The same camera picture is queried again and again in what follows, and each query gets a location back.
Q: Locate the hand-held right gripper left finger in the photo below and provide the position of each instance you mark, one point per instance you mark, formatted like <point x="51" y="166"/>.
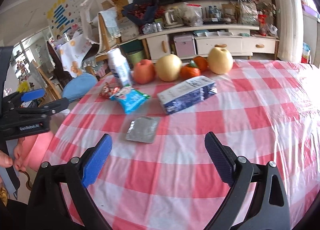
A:
<point x="96" y="163"/>

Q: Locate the dark wrapped flower bouquet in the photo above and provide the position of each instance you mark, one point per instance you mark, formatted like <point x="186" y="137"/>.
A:
<point x="142" y="7"/>

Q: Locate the dark green crate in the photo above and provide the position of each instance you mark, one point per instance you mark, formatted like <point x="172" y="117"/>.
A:
<point x="131" y="45"/>

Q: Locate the tall yellow pear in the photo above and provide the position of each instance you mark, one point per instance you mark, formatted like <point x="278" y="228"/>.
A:
<point x="220" y="60"/>

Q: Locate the brown cardboard boxes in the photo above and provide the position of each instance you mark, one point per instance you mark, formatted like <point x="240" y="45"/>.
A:
<point x="229" y="10"/>

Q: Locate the dark wooden chair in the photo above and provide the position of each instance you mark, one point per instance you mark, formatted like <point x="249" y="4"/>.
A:
<point x="56" y="62"/>

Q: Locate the dark blue white carton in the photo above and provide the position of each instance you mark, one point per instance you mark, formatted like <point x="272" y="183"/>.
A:
<point x="187" y="93"/>

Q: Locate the brown wooden chair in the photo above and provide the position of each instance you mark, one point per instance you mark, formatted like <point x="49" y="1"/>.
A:
<point x="48" y="85"/>

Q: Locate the silver foil packet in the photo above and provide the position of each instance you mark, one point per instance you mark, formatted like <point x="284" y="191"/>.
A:
<point x="143" y="130"/>

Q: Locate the red packages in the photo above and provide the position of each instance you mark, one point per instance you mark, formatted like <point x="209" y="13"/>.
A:
<point x="263" y="23"/>

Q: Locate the crinkled clear bag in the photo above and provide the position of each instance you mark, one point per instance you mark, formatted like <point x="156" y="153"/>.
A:
<point x="248" y="11"/>

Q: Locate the fruit print cloth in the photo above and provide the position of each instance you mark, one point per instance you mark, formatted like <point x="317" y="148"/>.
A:
<point x="72" y="55"/>

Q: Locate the pink storage box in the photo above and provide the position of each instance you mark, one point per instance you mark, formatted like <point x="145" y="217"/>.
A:
<point x="185" y="46"/>

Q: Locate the clear plastic bag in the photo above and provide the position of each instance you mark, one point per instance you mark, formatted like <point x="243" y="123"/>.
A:
<point x="192" y="15"/>

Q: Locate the cream television cabinet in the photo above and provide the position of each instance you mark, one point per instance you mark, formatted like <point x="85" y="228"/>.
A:
<point x="225" y="43"/>

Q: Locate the round yellow pear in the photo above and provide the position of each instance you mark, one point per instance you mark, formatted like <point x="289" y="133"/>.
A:
<point x="168" y="67"/>

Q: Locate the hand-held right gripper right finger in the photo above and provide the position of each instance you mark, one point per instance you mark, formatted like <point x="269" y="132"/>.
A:
<point x="220" y="160"/>

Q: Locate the white cardboard box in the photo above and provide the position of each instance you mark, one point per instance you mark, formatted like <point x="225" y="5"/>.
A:
<point x="128" y="30"/>

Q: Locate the white covered standing air conditioner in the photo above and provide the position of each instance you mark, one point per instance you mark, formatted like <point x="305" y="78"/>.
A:
<point x="285" y="20"/>

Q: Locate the blue padded stool seat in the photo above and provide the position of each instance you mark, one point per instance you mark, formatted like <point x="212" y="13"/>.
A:
<point x="80" y="86"/>

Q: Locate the wall poster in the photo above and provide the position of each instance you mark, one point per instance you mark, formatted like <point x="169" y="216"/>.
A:
<point x="65" y="12"/>

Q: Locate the person's left hand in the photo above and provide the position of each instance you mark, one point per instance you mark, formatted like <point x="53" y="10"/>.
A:
<point x="19" y="152"/>

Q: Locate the light wooden chair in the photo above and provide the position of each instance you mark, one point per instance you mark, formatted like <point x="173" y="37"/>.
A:
<point x="103" y="42"/>

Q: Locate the pack of silver cans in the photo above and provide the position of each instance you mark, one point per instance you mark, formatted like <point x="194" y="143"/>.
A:
<point x="152" y="27"/>

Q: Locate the red white checkered tablecloth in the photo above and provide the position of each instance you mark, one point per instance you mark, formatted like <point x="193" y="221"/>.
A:
<point x="250" y="120"/>

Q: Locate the red twisted snack wrapper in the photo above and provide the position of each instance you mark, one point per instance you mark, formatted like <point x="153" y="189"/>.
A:
<point x="107" y="90"/>

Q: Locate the water bottles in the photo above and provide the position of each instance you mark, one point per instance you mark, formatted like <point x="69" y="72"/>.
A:
<point x="214" y="12"/>

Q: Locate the green waste bin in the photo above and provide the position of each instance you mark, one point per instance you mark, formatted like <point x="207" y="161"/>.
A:
<point x="136" y="57"/>

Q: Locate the striped light blue towel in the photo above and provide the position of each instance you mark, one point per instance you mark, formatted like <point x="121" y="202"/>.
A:
<point x="110" y="25"/>

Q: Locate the blue white snack packet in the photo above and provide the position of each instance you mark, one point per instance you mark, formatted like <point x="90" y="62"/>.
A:
<point x="131" y="100"/>

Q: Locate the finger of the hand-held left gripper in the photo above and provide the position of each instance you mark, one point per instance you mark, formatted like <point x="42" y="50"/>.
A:
<point x="32" y="95"/>
<point x="50" y="106"/>

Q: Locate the white electric kettle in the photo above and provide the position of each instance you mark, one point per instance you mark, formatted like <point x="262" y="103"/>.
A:
<point x="172" y="18"/>

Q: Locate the white bottle blue label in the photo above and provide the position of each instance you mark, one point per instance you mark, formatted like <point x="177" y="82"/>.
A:
<point x="120" y="67"/>

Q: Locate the orange tangerine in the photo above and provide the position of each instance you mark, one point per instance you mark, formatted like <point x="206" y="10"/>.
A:
<point x="190" y="72"/>
<point x="202" y="62"/>

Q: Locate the stack of books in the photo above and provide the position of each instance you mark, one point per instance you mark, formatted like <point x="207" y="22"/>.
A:
<point x="215" y="33"/>

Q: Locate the colourful bag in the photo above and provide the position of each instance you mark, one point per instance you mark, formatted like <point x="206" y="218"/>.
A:
<point x="306" y="53"/>

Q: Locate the red apple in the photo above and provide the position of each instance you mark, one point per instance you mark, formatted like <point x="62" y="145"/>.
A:
<point x="143" y="71"/>

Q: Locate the white tote bag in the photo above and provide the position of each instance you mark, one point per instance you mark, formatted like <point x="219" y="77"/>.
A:
<point x="85" y="22"/>

